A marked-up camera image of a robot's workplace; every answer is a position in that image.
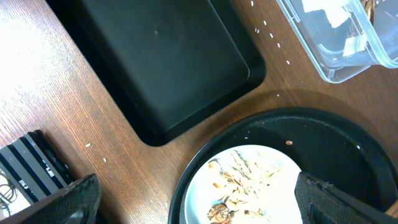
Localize pile of nuts and oats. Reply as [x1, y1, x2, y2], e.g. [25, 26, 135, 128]
[206, 150, 282, 224]

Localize wooden chopstick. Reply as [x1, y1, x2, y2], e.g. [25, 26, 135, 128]
[385, 200, 398, 218]

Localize white tissue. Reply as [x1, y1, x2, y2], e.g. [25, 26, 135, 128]
[302, 0, 351, 28]

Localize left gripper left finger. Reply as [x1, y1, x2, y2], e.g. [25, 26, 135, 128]
[1, 174, 101, 224]

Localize gold coffee sachet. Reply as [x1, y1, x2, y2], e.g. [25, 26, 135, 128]
[343, 0, 384, 57]

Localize black rectangular tray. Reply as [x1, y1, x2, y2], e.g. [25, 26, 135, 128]
[47, 0, 266, 146]

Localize striped black metal base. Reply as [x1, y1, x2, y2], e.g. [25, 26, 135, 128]
[1, 130, 76, 205]

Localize round black tray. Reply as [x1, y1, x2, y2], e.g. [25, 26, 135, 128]
[168, 108, 397, 223]

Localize grey plate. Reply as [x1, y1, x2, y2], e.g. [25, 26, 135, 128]
[184, 145, 302, 223]

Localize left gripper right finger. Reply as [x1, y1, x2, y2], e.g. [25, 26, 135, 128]
[295, 172, 397, 224]

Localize clear plastic bin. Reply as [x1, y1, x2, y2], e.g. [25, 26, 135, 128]
[277, 0, 397, 83]

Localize tangled cables on floor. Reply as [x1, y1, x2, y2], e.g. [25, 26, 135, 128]
[0, 174, 19, 215]

